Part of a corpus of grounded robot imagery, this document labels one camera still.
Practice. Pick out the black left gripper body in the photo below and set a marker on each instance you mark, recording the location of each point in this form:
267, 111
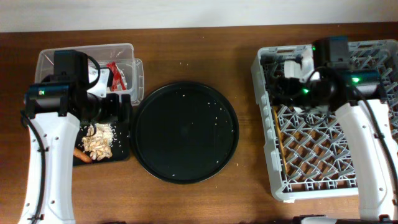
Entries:
111, 109

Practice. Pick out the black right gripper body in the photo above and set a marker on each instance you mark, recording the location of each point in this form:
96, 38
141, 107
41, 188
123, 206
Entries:
291, 91

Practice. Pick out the red snack wrapper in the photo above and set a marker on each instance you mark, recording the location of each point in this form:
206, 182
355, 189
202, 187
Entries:
119, 81

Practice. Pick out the nut shells and rice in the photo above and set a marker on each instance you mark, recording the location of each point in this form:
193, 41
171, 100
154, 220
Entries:
97, 141

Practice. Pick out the orange carrot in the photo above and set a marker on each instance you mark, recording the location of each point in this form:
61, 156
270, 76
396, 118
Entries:
82, 156

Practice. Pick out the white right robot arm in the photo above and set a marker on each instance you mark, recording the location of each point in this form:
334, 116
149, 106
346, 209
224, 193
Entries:
358, 100

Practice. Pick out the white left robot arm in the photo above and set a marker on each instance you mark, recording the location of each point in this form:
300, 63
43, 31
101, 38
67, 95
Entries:
53, 114

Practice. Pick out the grey dishwasher rack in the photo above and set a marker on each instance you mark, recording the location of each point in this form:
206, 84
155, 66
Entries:
316, 151

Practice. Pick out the black rectangular tray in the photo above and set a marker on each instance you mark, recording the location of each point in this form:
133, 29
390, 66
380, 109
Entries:
120, 147

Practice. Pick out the clear plastic bin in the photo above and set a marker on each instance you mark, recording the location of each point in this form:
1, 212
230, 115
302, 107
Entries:
121, 54

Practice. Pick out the round black serving tray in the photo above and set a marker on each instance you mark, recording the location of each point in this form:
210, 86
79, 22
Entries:
184, 132

